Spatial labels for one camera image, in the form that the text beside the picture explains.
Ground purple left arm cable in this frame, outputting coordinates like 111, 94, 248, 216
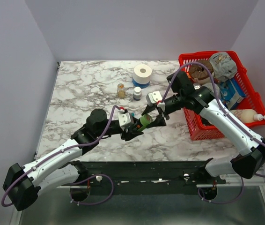
1, 105, 125, 207

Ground clear jar yellow capsules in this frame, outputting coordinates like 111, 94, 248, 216
117, 83, 126, 99

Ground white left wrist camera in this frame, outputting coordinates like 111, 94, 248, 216
118, 112, 134, 130

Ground cream squeeze bottle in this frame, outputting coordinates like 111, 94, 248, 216
230, 109, 265, 123

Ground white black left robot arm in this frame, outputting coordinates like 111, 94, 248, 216
1, 106, 148, 211

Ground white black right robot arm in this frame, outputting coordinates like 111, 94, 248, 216
143, 71, 265, 184

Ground green pill bottle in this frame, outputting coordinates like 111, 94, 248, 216
134, 114, 153, 132

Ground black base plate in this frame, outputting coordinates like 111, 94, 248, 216
30, 160, 257, 196

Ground white pill bottle blue label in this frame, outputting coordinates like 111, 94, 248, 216
133, 87, 142, 101

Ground red plastic basket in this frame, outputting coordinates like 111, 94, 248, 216
178, 50, 265, 141

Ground grey crumpled bag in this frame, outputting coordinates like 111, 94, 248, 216
209, 52, 237, 82

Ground blue carton box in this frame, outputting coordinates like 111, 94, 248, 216
218, 78, 246, 110

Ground aluminium rail frame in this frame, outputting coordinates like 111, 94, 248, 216
20, 166, 265, 188

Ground white paper roll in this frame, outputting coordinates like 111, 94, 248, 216
132, 64, 152, 85

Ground silver lid can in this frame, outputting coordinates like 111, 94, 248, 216
193, 83, 201, 90

